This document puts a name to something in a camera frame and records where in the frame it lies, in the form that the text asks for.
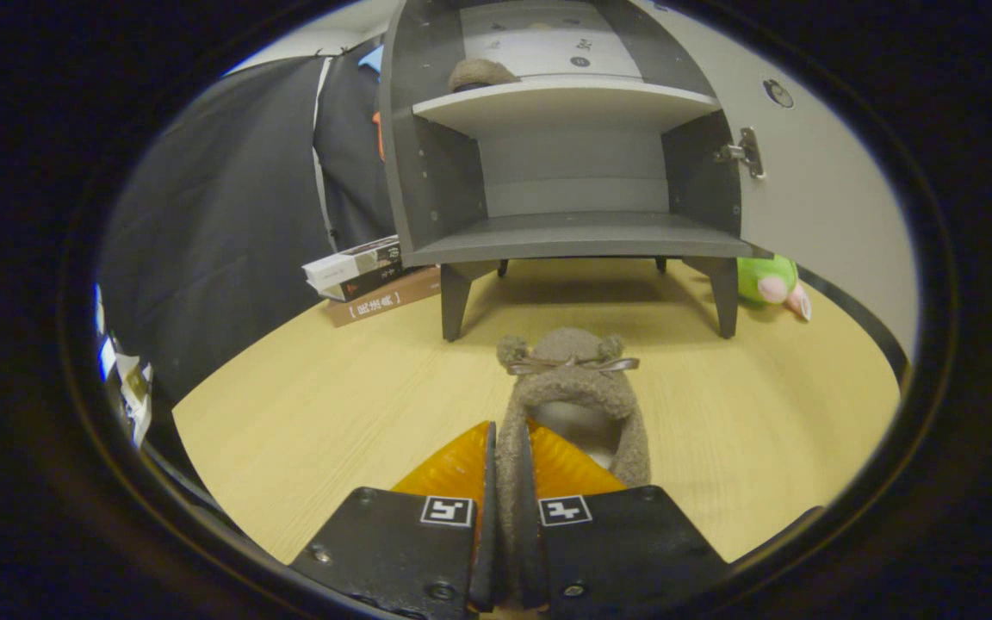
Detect small white side table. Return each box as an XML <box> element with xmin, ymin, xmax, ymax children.
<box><xmin>115</xmin><ymin>351</ymin><xmax>158</xmax><ymax>450</ymax></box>

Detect green plush toy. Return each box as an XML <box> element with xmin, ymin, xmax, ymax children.
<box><xmin>737</xmin><ymin>256</ymin><xmax>814</xmax><ymax>322</ymax></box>

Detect brown book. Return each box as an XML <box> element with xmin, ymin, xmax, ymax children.
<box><xmin>325</xmin><ymin>267</ymin><xmax>444</xmax><ymax>329</ymax></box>

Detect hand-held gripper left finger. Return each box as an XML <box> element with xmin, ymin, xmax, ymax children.
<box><xmin>289</xmin><ymin>420</ymin><xmax>499</xmax><ymax>617</ymax></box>

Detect black book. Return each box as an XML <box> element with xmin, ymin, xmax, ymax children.
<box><xmin>319</xmin><ymin>261</ymin><xmax>416</xmax><ymax>303</ymax></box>

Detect black backdrop cloth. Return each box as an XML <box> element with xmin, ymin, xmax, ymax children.
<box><xmin>100</xmin><ymin>39</ymin><xmax>399</xmax><ymax>406</ymax></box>

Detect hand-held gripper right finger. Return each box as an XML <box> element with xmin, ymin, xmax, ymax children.
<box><xmin>520</xmin><ymin>418</ymin><xmax>731</xmax><ymax>617</ymax></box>

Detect grey shoe cabinet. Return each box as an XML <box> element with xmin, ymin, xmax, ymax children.
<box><xmin>378</xmin><ymin>0</ymin><xmax>774</xmax><ymax>343</ymax></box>

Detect brown fuzzy shoe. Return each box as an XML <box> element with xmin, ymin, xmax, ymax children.
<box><xmin>494</xmin><ymin>327</ymin><xmax>654</xmax><ymax>604</ymax></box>
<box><xmin>447</xmin><ymin>58</ymin><xmax>521</xmax><ymax>94</ymax></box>

